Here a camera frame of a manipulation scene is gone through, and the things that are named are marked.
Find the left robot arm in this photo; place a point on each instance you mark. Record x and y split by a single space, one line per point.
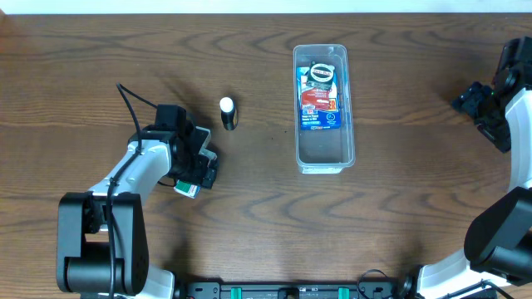
102 249

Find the dark bottle white cap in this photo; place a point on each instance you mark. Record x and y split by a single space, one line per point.
228 113

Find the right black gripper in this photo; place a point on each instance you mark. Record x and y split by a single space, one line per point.
472 100

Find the red small box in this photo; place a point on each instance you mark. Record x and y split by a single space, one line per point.
312 98

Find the clear plastic container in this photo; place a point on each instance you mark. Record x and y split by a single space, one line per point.
325 151

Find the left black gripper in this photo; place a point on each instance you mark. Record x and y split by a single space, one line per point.
203 168

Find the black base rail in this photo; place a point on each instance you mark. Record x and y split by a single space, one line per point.
219 290

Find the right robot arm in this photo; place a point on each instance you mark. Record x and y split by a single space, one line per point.
497 247

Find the blue Kool Fever box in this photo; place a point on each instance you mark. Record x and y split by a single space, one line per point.
316 119

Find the white green medicine box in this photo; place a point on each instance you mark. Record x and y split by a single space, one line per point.
191 190

